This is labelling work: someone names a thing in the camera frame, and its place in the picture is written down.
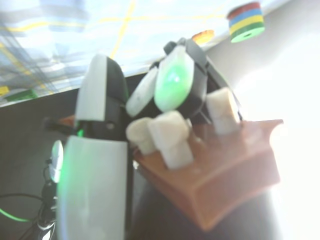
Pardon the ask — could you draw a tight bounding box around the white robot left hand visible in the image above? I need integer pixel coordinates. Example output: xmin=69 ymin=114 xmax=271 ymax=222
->
xmin=55 ymin=37 xmax=209 ymax=240

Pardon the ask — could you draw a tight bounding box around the small brown toy ukulele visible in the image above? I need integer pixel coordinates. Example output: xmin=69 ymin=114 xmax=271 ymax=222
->
xmin=44 ymin=87 xmax=285 ymax=231

